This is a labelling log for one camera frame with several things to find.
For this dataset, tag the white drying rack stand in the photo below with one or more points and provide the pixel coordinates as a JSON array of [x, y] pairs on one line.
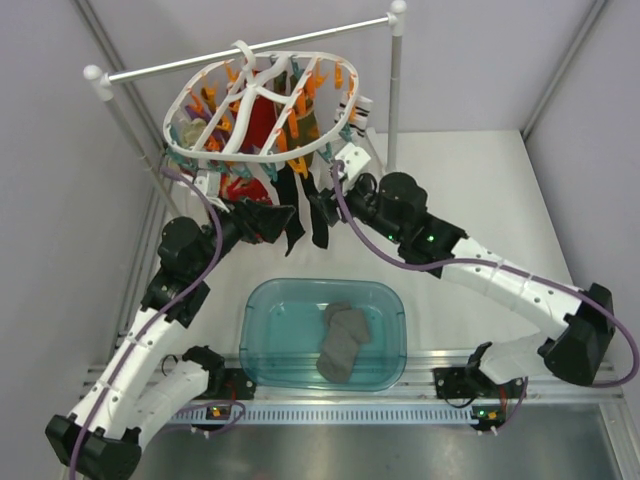
[[395, 19]]

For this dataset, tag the white black striped sock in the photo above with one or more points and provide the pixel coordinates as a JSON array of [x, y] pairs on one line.
[[358, 116]]

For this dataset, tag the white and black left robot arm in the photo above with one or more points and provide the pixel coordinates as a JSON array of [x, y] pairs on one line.
[[105, 434]]

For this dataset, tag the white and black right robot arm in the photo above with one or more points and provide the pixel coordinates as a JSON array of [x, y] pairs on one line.
[[574, 328]]

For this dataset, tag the olive green sock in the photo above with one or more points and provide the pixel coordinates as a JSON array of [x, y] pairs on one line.
[[300, 129]]

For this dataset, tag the red patterned sock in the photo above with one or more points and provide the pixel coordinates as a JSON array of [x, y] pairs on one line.
[[238, 188]]

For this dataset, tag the white oval clip hanger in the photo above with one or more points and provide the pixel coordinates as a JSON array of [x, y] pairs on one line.
[[223, 94]]

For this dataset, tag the aluminium mounting rail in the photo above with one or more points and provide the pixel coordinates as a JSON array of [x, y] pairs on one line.
[[414, 400]]

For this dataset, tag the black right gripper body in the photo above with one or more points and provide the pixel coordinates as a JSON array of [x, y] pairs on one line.
[[365, 207]]

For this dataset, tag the grey sock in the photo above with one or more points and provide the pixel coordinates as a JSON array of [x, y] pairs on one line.
[[346, 331]]

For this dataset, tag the teal transparent plastic tub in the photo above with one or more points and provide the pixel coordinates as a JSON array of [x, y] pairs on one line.
[[283, 331]]

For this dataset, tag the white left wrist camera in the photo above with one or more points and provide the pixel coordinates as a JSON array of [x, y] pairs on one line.
[[208, 182]]

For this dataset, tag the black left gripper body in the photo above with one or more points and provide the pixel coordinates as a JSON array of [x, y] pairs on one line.
[[233, 229]]

